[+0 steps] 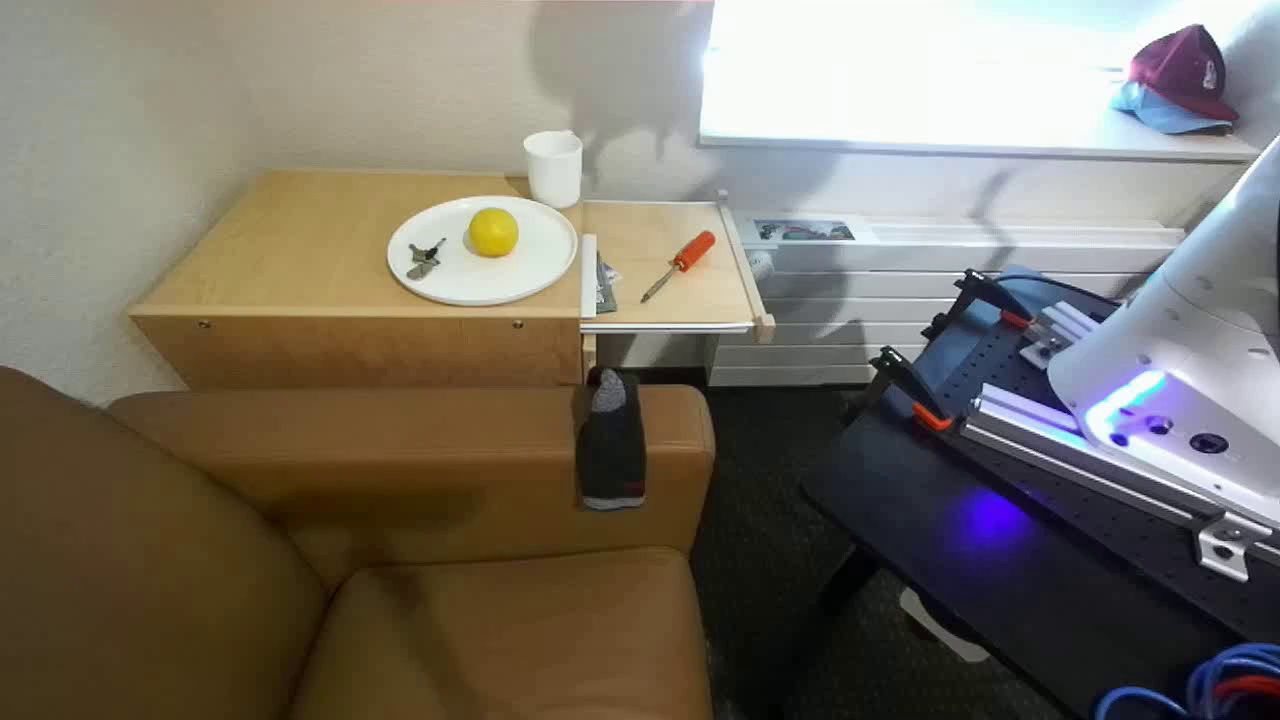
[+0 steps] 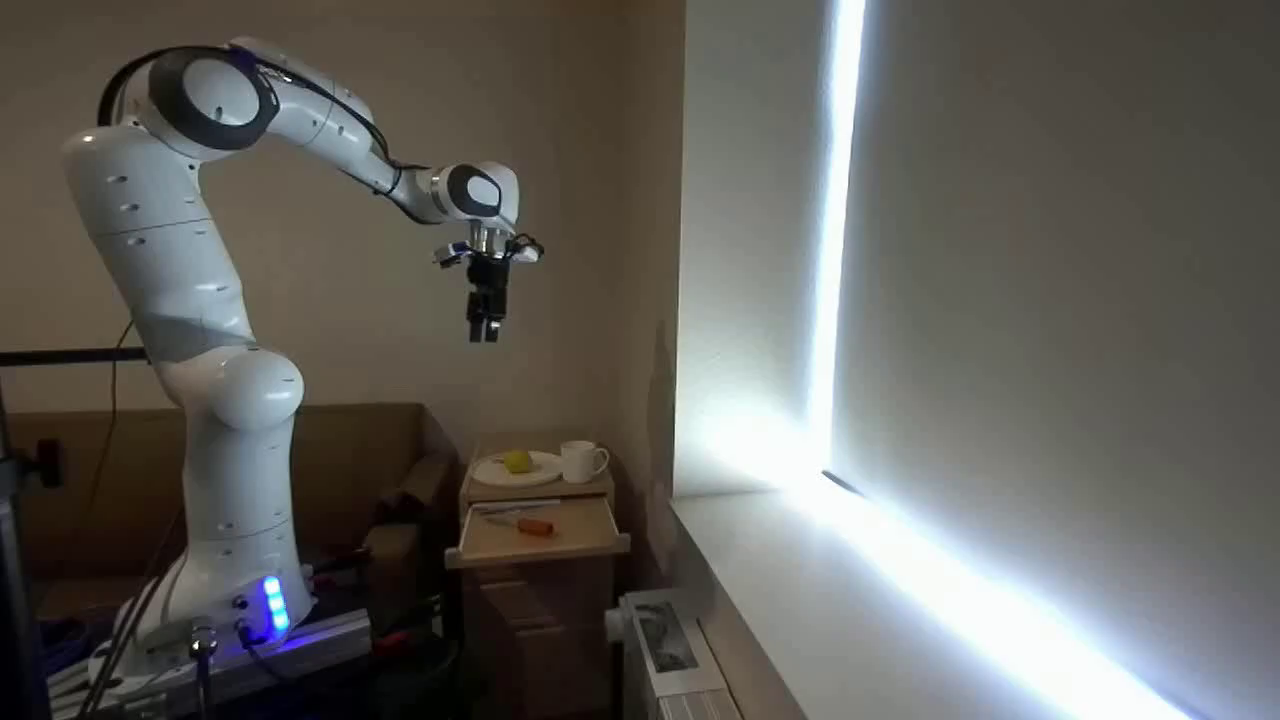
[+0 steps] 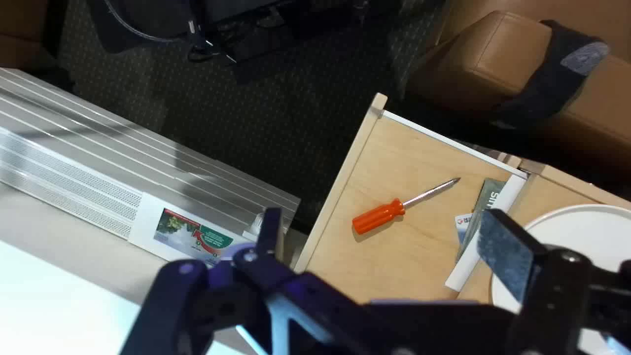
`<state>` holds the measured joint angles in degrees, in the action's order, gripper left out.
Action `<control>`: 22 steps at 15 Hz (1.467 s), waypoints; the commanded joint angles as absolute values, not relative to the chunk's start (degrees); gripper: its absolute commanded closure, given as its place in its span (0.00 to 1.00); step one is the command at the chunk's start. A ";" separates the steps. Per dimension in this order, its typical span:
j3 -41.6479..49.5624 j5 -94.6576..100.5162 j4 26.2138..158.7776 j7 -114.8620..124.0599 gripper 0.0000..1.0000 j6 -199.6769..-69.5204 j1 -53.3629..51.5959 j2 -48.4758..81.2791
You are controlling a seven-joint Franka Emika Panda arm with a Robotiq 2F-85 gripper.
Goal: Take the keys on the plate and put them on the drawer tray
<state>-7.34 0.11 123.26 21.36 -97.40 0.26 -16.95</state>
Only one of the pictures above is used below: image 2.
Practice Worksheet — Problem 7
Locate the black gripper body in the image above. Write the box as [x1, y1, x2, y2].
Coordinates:
[463, 247, 514, 325]

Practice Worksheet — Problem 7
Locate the white round plate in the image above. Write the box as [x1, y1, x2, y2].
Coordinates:
[463, 450, 566, 493]

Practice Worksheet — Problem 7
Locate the wooden pull-out drawer tray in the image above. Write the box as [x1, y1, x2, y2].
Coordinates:
[443, 493, 635, 577]

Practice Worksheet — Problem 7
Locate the clear plastic cup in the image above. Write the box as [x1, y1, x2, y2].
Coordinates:
[555, 437, 617, 489]

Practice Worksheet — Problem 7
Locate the tan leather armchair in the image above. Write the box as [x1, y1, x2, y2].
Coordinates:
[0, 402, 463, 634]

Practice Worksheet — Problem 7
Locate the narrow white window blind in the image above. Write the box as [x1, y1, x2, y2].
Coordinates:
[672, 0, 847, 499]

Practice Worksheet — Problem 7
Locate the light wooden nightstand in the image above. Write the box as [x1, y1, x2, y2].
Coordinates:
[455, 445, 625, 720]

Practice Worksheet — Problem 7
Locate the black horizontal bar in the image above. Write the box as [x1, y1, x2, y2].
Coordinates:
[0, 345, 152, 374]

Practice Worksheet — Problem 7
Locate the white window sill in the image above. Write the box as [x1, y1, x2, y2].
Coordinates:
[665, 478, 1175, 720]

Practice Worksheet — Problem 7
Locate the black robot table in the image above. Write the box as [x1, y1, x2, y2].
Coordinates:
[42, 601, 380, 720]

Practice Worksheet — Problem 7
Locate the wide white window blind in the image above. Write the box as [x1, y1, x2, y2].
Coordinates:
[829, 0, 1280, 720]

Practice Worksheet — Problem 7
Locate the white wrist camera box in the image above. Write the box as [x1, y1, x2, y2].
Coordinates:
[435, 229, 548, 274]

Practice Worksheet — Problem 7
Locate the red handled screwdriver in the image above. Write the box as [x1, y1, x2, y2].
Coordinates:
[477, 510, 559, 542]

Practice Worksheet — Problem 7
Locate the white wall heater unit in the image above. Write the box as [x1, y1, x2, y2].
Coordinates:
[602, 590, 745, 720]

